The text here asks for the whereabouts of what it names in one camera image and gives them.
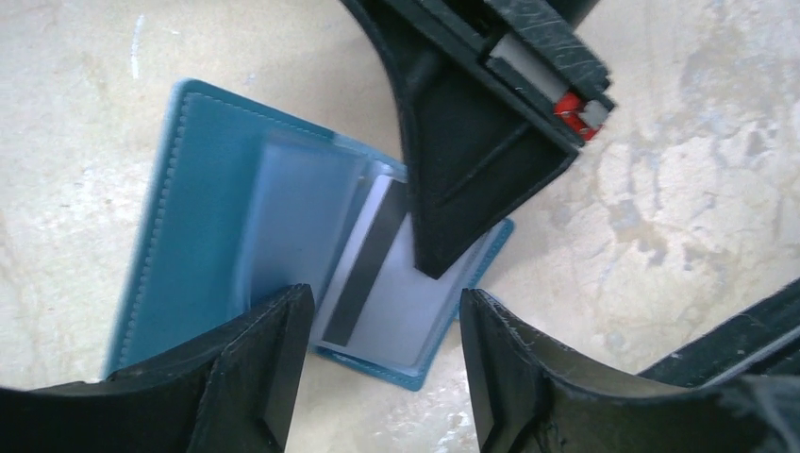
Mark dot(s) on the blue leather card holder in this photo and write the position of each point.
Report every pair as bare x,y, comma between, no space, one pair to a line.
245,200

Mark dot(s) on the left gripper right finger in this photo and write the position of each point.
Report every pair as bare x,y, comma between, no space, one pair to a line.
531,393

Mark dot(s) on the white card magnetic stripe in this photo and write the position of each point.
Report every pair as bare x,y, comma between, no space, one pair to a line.
378,306

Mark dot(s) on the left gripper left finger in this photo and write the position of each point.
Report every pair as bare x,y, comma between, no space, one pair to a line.
231,389

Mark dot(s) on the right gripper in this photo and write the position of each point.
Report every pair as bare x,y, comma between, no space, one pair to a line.
492,97

